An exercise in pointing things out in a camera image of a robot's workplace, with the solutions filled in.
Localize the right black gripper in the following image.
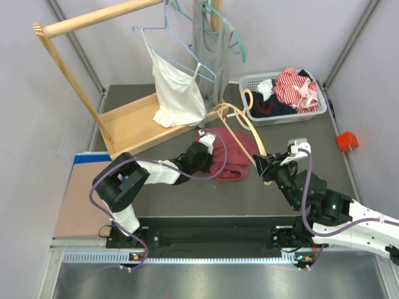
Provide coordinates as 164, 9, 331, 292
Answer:
252, 151, 300, 211

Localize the wooden clothes hanger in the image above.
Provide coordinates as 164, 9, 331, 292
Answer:
213, 88, 272, 187

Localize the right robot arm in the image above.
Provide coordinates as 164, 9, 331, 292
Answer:
254, 149, 398, 265

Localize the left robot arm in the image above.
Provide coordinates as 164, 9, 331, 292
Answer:
92, 140, 213, 247

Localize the white garment on hanger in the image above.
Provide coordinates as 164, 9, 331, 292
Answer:
143, 36, 207, 128

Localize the grey tank top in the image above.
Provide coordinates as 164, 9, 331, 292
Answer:
191, 1, 234, 111

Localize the teal plastic hanger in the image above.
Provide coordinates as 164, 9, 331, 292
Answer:
170, 0, 247, 64

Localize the red capped white marker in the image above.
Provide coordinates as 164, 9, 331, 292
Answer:
222, 113, 237, 119

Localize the dark navy garment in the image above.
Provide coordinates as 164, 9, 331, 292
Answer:
249, 92, 297, 118

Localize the wooden clothes rack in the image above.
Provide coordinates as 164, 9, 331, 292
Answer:
31, 0, 230, 162

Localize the white garment in basket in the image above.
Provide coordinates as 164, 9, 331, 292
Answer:
256, 79, 274, 101

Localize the red white striped garment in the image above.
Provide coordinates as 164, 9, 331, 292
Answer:
273, 67, 320, 113

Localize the orange red block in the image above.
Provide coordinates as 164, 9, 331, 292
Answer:
336, 131, 359, 152

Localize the white laundry basket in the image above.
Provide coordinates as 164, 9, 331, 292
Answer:
239, 70, 327, 126

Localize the brown board blue edge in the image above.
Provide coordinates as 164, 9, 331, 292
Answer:
53, 152, 111, 239

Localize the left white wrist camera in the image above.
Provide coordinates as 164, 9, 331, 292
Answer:
198, 130, 217, 154

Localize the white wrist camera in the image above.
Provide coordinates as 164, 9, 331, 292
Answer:
280, 138, 312, 166
198, 130, 217, 154

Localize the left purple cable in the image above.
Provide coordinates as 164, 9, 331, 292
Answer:
89, 128, 228, 272

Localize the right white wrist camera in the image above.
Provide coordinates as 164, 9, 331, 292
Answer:
280, 138, 312, 166

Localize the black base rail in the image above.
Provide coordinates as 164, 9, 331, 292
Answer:
106, 216, 320, 259

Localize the blue wire hanger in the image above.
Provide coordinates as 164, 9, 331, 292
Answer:
132, 1, 217, 83

